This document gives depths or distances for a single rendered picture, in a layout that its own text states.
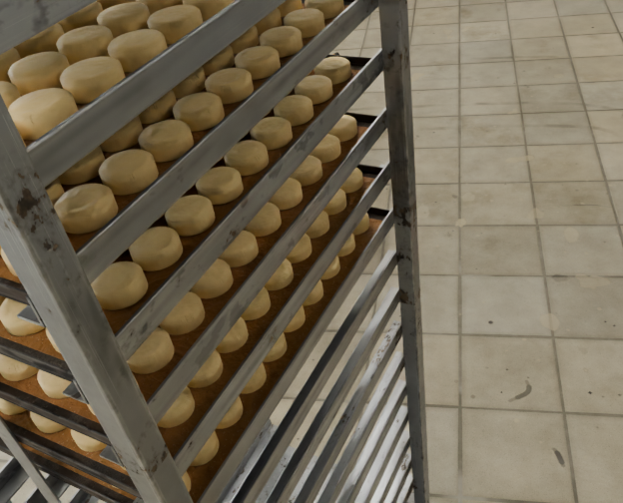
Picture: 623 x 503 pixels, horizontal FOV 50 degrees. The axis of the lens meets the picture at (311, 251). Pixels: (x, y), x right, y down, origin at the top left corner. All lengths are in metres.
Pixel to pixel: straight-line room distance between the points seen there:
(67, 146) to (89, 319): 0.12
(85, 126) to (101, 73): 0.08
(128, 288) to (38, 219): 0.19
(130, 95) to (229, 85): 0.20
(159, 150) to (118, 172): 0.05
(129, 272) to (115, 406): 0.14
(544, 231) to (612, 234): 0.25
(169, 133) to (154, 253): 0.12
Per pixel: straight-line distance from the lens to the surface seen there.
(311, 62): 0.77
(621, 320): 2.45
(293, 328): 0.94
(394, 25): 0.93
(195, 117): 0.67
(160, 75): 0.56
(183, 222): 0.69
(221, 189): 0.72
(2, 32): 0.46
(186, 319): 0.71
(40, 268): 0.46
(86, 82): 0.57
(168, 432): 0.76
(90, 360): 0.52
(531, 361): 2.28
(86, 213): 0.57
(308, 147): 0.79
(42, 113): 0.53
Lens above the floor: 1.72
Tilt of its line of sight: 39 degrees down
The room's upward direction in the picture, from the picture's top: 10 degrees counter-clockwise
